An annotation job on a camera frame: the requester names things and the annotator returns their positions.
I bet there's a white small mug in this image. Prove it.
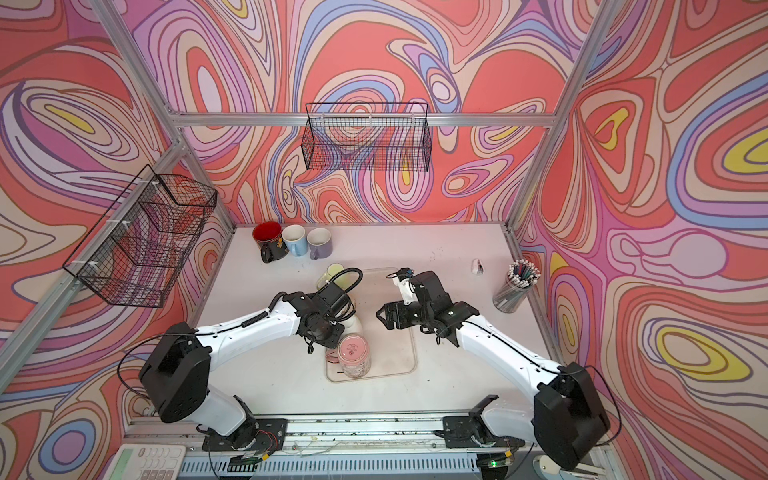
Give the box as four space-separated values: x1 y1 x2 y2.
341 315 363 336

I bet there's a purple mug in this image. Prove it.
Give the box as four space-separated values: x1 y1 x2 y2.
307 228 333 260

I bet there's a light blue mug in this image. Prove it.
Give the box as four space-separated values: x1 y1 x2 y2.
282 224 309 257

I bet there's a black skull mug red inside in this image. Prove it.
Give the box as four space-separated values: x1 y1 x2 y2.
252 221 289 264

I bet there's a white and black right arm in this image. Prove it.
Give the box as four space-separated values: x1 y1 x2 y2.
376 267 610 471

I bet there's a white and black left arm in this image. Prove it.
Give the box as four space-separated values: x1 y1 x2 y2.
139 285 355 452

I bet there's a light green mug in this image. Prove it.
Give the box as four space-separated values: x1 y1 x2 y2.
316 263 358 290

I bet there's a pink patterned mug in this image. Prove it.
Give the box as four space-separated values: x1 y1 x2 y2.
326 333 371 379

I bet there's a beige plastic tray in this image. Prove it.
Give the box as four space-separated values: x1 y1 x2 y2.
350 267 417 380

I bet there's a small white pink object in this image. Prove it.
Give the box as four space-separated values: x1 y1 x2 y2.
471 258 484 276

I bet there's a pen holder with pens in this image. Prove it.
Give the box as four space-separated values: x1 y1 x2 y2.
492 259 541 314

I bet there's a white device bottom right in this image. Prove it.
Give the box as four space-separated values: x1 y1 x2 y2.
532 453 607 480

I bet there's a white desk telephone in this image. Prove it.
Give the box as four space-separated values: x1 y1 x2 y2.
103 444 186 480

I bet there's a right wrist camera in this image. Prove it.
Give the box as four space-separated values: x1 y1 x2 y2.
393 267 417 305

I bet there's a black wire basket back wall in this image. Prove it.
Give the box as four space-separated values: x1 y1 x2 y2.
301 101 432 172

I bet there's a black wire basket wall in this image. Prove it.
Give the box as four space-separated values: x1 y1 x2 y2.
62 165 218 308
301 101 432 172

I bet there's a black wire basket left wall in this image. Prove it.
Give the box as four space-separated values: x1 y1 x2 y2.
62 165 218 308

